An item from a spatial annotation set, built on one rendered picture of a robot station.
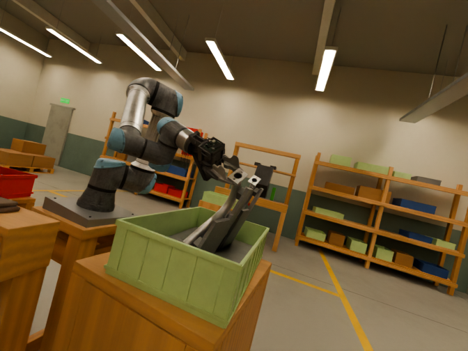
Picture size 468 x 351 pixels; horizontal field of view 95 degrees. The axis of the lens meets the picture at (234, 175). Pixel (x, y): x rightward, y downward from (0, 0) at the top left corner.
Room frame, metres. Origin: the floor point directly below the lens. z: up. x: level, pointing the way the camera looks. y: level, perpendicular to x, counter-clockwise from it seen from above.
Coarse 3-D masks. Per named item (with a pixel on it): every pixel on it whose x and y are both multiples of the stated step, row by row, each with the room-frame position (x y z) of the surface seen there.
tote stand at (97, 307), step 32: (96, 256) 0.75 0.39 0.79; (96, 288) 0.65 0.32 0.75; (128, 288) 0.62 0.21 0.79; (256, 288) 0.86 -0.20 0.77; (64, 320) 0.68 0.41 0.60; (96, 320) 0.64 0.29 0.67; (128, 320) 0.59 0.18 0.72; (160, 320) 0.56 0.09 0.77; (192, 320) 0.56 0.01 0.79; (256, 320) 1.09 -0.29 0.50
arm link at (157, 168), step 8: (152, 144) 0.75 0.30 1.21; (160, 144) 0.76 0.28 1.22; (144, 152) 0.73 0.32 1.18; (152, 152) 0.75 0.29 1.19; (160, 152) 0.76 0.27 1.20; (168, 152) 0.77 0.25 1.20; (152, 160) 0.76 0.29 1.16; (160, 160) 0.77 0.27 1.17; (168, 160) 0.78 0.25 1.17; (152, 168) 0.78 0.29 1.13; (160, 168) 0.78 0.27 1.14; (168, 168) 0.81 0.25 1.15
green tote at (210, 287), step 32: (128, 224) 0.65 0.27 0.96; (160, 224) 0.89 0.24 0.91; (192, 224) 1.19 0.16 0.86; (256, 224) 1.15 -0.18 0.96; (128, 256) 0.65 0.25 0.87; (160, 256) 0.62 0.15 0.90; (192, 256) 0.59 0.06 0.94; (256, 256) 0.84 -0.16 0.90; (160, 288) 0.61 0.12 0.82; (192, 288) 0.58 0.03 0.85; (224, 288) 0.56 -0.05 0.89; (224, 320) 0.55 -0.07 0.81
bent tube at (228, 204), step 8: (232, 176) 0.66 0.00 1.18; (240, 176) 0.69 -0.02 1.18; (240, 184) 0.69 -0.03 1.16; (232, 192) 0.72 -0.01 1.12; (232, 200) 0.73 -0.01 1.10; (224, 208) 0.73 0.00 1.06; (216, 216) 0.71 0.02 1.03; (224, 216) 0.73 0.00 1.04; (208, 224) 0.69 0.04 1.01; (200, 232) 0.66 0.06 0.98; (184, 240) 0.64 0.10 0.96; (192, 240) 0.64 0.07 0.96
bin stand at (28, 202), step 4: (28, 196) 1.16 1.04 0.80; (12, 200) 1.06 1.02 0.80; (16, 200) 1.07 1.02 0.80; (20, 200) 1.09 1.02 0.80; (24, 200) 1.11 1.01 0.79; (28, 200) 1.12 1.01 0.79; (32, 200) 1.14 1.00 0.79; (20, 204) 1.13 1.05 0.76; (24, 204) 1.12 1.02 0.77; (28, 204) 1.13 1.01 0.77; (32, 204) 1.15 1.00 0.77; (28, 208) 1.13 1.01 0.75
